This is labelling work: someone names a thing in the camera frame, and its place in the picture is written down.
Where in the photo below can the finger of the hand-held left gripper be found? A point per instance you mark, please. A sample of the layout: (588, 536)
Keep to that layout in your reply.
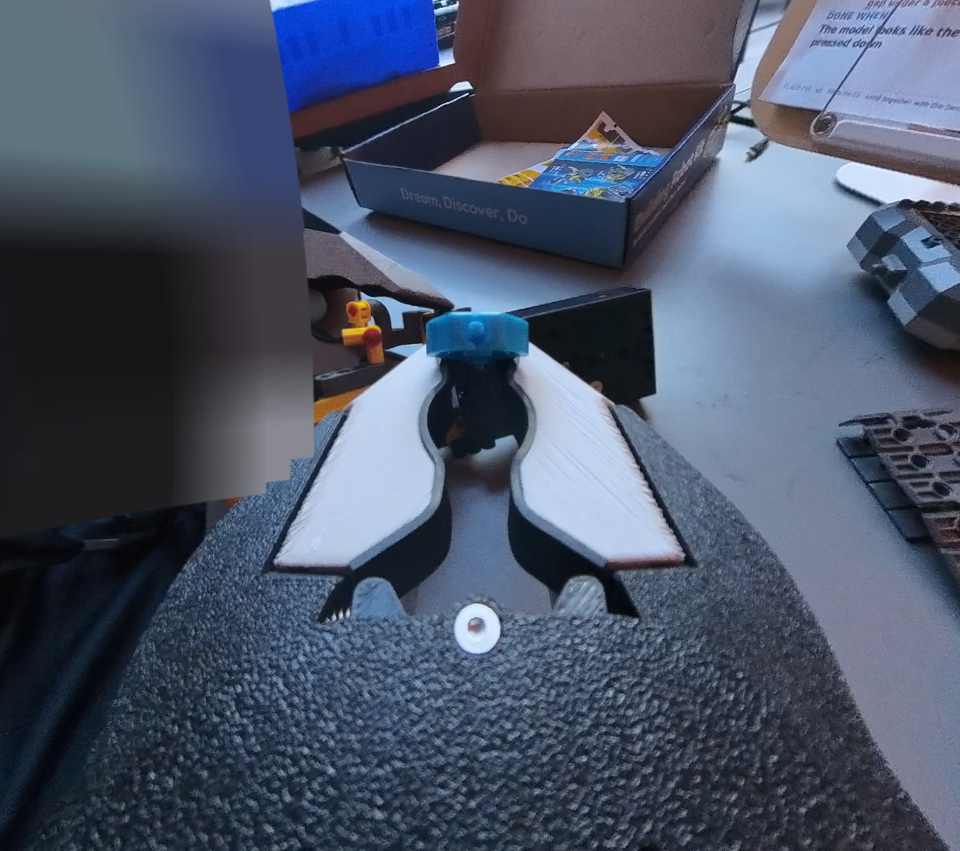
(360, 262)

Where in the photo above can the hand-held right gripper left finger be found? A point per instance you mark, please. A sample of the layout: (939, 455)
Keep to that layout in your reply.
(367, 483)

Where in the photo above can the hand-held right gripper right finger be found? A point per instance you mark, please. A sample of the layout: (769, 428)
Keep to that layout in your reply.
(592, 483)

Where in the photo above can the yellow grey brick arm assembly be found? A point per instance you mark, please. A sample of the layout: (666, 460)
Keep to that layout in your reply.
(360, 333)

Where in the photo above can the blue plastic brick separator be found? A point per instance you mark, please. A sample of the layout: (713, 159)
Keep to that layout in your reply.
(476, 333)

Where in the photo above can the black perforated battery box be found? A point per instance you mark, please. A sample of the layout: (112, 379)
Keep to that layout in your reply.
(600, 341)

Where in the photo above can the grey desk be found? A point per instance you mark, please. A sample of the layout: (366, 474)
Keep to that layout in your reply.
(750, 341)

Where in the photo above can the brown table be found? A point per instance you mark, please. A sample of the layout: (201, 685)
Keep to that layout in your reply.
(375, 97)

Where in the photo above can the blue plastic crate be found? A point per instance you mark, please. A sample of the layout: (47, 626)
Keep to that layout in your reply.
(352, 41)

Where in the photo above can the blue yellow instruction booklet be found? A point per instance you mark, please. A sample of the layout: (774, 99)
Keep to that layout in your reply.
(604, 131)

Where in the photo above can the dark grey toy track strip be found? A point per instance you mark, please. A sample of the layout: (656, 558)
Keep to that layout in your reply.
(915, 461)

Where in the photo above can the navy cardboard box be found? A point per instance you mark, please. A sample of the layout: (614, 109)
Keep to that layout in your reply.
(600, 3)

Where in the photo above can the grey brick motor block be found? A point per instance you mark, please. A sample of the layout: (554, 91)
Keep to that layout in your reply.
(915, 273)

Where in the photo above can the instruction sheet on clipboard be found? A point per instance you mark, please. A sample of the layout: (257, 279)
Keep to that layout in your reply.
(772, 108)

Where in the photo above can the printed instruction sheet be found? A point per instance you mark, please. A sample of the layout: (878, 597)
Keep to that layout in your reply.
(862, 56)

